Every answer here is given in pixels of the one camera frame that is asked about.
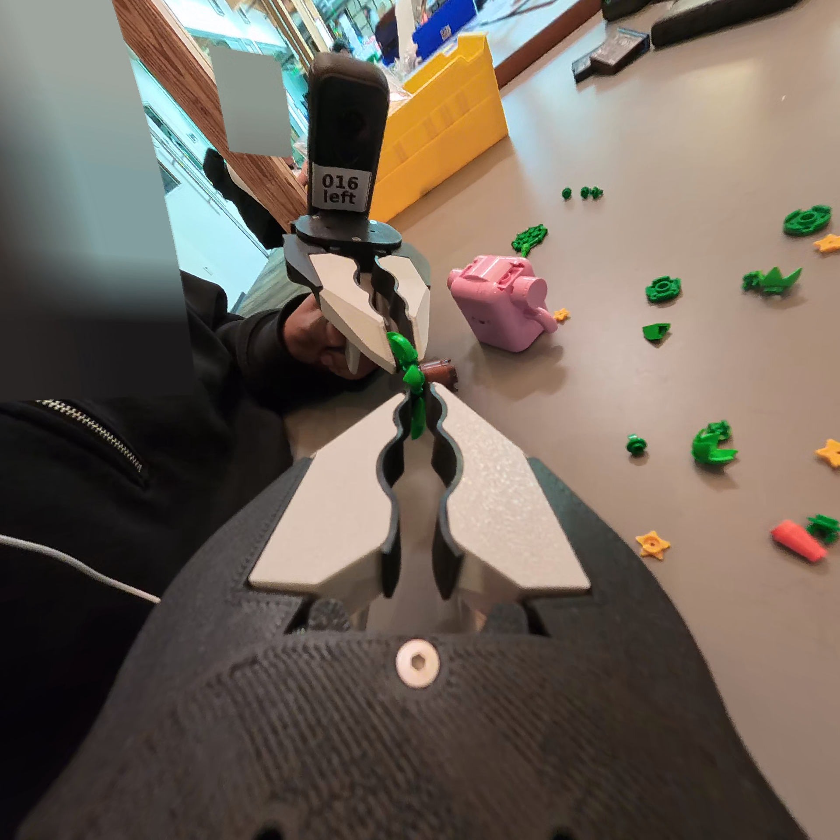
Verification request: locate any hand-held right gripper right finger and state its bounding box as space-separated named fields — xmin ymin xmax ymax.
xmin=428 ymin=382 xmax=593 ymax=621

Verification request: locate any brown toy flower pot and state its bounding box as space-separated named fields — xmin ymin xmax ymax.
xmin=420 ymin=357 xmax=460 ymax=395

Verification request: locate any green spiky toy leaf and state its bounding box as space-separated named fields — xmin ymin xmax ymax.
xmin=742 ymin=266 xmax=803 ymax=297

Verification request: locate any pink toy watering can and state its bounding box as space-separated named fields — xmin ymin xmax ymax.
xmin=448 ymin=255 xmax=559 ymax=354

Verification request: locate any white jacket cord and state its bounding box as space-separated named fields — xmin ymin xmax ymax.
xmin=0 ymin=533 xmax=162 ymax=604

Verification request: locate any person's left forearm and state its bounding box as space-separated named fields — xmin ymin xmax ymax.
xmin=178 ymin=269 xmax=296 ymax=416

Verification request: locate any blue plastic bin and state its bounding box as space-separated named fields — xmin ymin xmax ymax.
xmin=412 ymin=0 xmax=478 ymax=61

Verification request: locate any green toy leafy plant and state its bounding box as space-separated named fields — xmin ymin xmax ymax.
xmin=385 ymin=331 xmax=429 ymax=442

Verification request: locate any black flat device box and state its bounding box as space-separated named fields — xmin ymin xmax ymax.
xmin=650 ymin=0 xmax=803 ymax=49

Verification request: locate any black power adapter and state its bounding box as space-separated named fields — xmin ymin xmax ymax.
xmin=571 ymin=27 xmax=651 ymax=85

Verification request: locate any clear plastic bag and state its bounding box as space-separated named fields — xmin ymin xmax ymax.
xmin=386 ymin=56 xmax=424 ymax=106

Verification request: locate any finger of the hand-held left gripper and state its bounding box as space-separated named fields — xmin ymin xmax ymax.
xmin=375 ymin=256 xmax=432 ymax=361
xmin=308 ymin=252 xmax=401 ymax=376

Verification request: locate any green curved toy leaf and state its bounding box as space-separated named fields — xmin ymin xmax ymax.
xmin=690 ymin=420 xmax=740 ymax=467

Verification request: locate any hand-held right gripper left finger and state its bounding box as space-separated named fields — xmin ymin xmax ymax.
xmin=248 ymin=392 xmax=404 ymax=631

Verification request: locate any wooden post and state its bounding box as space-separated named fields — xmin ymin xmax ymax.
xmin=112 ymin=0 xmax=311 ymax=232

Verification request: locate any yellow plastic bin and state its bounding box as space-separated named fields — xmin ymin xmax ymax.
xmin=366 ymin=31 xmax=510 ymax=224

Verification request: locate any red toy cone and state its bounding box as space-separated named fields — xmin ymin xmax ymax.
xmin=770 ymin=519 xmax=830 ymax=564

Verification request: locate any person's left hand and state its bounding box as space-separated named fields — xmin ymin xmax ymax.
xmin=282 ymin=298 xmax=380 ymax=382

